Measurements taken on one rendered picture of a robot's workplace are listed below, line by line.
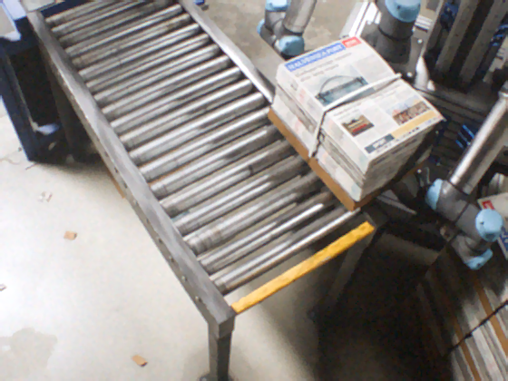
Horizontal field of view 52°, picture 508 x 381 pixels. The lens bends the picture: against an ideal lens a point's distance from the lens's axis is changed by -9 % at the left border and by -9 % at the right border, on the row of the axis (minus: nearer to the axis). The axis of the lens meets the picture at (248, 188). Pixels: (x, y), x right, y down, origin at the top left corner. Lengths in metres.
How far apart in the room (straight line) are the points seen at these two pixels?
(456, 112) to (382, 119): 0.62
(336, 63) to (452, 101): 0.61
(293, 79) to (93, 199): 1.29
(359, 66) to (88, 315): 1.40
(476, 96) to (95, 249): 1.61
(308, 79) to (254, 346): 1.10
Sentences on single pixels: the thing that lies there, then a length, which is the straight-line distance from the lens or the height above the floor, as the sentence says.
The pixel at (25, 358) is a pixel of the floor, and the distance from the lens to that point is 2.27.
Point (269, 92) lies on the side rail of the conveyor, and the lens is 1.75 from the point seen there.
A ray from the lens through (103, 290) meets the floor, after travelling 2.29.
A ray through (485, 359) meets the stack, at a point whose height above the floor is 0.50.
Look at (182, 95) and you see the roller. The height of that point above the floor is 0.80.
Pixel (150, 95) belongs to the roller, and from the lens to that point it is 1.75.
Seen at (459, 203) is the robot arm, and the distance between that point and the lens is 1.47.
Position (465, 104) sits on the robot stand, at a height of 0.73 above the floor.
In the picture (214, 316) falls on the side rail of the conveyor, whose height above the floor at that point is 0.80.
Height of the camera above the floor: 2.08
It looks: 57 degrees down
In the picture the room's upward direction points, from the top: 6 degrees clockwise
